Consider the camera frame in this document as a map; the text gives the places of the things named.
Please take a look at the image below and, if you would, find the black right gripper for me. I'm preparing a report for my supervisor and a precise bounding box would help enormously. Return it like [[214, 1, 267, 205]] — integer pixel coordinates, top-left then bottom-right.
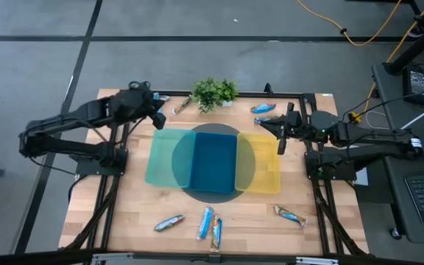
[[258, 102, 311, 155]]

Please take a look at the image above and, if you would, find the blue orange granola bar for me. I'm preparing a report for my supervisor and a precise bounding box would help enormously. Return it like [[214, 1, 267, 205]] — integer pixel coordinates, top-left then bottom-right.
[[273, 205, 308, 227], [210, 214, 223, 253], [254, 115, 280, 125]]

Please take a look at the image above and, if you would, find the red green granola bar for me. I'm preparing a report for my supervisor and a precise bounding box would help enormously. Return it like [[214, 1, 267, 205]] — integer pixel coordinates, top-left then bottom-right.
[[250, 102, 278, 114], [171, 96, 194, 116], [196, 205, 215, 241]]

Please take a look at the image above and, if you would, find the yellow plastic bin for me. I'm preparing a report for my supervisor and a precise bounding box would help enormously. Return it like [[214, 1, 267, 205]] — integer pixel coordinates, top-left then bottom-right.
[[235, 132, 282, 195]]

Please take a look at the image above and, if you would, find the teal plastic bin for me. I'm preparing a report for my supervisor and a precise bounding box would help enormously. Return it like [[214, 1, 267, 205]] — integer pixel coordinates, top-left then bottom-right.
[[144, 127, 197, 189]]

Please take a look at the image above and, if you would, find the green artificial potted plant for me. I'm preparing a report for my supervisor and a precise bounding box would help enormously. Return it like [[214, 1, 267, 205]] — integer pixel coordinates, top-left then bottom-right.
[[191, 77, 239, 114]]

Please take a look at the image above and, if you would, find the blue plastic bin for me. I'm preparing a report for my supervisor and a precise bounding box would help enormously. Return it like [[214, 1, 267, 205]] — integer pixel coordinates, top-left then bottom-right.
[[188, 132, 239, 195]]

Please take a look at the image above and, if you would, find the light grey control box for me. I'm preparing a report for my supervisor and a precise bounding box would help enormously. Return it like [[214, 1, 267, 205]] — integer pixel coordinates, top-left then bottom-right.
[[354, 167, 370, 187]]

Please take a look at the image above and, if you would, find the grey round mat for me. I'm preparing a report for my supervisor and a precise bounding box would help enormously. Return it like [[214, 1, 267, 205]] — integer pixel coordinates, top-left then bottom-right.
[[171, 123, 256, 204]]

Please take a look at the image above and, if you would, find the dark grey wheeled table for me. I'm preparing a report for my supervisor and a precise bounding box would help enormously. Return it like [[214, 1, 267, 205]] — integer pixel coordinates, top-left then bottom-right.
[[383, 153, 424, 246]]

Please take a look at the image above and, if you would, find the black power adapter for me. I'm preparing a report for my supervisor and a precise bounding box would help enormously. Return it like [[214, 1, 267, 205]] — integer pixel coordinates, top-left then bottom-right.
[[402, 65, 424, 106]]

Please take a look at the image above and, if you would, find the black tripod stand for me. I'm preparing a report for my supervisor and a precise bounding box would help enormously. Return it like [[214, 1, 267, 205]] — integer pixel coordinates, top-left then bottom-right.
[[383, 0, 424, 77]]

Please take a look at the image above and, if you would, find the black crossbar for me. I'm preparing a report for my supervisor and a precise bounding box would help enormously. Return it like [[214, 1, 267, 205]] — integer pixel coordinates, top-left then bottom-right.
[[0, 248, 424, 265]]

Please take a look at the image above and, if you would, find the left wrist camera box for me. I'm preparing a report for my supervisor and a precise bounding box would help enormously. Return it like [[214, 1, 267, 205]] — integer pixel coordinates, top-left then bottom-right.
[[150, 111, 168, 130]]

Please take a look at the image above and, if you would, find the black aluminium table frame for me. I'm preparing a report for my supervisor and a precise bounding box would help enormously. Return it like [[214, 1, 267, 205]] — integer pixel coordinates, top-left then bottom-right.
[[57, 81, 370, 258]]

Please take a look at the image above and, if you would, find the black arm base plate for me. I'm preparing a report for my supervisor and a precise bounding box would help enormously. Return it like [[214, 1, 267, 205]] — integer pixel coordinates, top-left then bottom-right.
[[74, 146, 129, 177], [305, 150, 358, 181]]

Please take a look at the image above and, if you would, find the yellow extension cable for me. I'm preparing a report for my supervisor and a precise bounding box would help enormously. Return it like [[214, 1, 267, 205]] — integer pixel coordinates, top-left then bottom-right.
[[295, 0, 403, 47], [347, 0, 424, 124]]

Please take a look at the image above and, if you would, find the white cable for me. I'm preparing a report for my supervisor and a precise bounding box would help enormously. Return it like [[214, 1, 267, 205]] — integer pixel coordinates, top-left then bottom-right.
[[364, 110, 392, 130]]

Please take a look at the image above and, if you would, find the silver metal bracket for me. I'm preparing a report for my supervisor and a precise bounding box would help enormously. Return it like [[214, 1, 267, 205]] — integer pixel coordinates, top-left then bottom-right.
[[295, 256, 340, 265], [91, 252, 135, 265]]

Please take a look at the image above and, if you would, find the black cable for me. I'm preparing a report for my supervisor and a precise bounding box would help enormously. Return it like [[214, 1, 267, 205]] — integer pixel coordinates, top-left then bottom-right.
[[340, 86, 424, 124]]

